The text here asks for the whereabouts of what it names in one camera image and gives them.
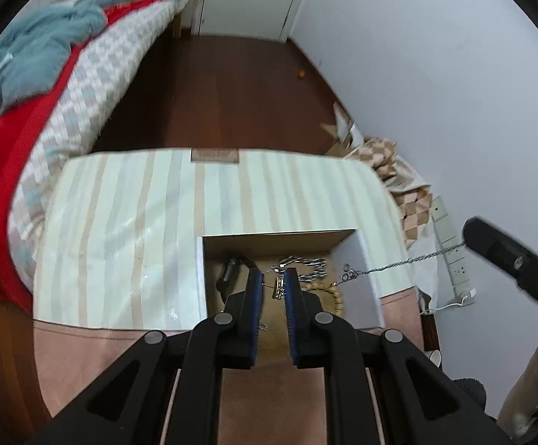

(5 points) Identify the thin silver chain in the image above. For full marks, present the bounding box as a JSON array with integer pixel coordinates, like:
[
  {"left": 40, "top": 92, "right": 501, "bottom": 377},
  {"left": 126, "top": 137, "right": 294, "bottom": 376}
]
[{"left": 333, "top": 240, "right": 467, "bottom": 289}]

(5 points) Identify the white charger with cable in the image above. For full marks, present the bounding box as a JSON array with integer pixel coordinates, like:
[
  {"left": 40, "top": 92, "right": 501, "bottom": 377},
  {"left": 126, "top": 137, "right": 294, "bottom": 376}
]
[{"left": 420, "top": 288, "right": 477, "bottom": 316}]

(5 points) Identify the white power strip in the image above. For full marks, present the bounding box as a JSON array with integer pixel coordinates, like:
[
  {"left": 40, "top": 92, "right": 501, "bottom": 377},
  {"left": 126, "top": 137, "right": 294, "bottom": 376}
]
[{"left": 431, "top": 196, "right": 474, "bottom": 301}]

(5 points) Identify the open cardboard box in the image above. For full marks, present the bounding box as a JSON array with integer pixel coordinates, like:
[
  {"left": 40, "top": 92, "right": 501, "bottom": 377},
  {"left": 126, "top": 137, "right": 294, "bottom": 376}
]
[{"left": 196, "top": 228, "right": 385, "bottom": 366}]

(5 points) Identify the checkered bed sheet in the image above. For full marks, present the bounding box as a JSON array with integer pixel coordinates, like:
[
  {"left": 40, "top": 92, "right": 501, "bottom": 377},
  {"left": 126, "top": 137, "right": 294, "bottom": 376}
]
[{"left": 7, "top": 0, "right": 189, "bottom": 290}]

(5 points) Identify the thick silver chain necklace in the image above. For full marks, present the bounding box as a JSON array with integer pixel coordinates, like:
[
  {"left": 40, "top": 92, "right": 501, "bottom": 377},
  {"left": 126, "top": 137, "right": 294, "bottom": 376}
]
[{"left": 271, "top": 254, "right": 328, "bottom": 283}]

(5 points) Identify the black smart band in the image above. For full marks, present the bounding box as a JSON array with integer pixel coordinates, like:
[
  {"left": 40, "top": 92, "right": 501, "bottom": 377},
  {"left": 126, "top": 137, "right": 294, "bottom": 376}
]
[{"left": 216, "top": 254, "right": 257, "bottom": 303}]

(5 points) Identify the teal blanket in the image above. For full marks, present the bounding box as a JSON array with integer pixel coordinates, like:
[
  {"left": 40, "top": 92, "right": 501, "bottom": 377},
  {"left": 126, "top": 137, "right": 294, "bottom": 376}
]
[{"left": 0, "top": 0, "right": 137, "bottom": 116}]

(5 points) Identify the small silver earring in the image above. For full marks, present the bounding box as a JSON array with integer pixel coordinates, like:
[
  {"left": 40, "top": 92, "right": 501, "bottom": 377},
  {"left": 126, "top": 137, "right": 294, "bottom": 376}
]
[{"left": 272, "top": 276, "right": 285, "bottom": 300}]

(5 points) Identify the red quilt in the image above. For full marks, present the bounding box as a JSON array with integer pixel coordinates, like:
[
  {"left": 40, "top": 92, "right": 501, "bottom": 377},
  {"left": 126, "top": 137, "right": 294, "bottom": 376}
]
[{"left": 0, "top": 0, "right": 159, "bottom": 313}]

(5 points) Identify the wooden bead bracelet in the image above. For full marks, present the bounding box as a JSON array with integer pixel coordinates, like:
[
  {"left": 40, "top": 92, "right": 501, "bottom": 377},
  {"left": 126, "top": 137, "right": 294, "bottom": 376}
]
[{"left": 298, "top": 280, "right": 348, "bottom": 320}]

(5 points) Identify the brown checkered cloth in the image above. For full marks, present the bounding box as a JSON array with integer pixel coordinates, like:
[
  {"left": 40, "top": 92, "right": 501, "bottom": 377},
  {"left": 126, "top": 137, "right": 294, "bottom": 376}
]
[{"left": 344, "top": 138, "right": 434, "bottom": 247}]

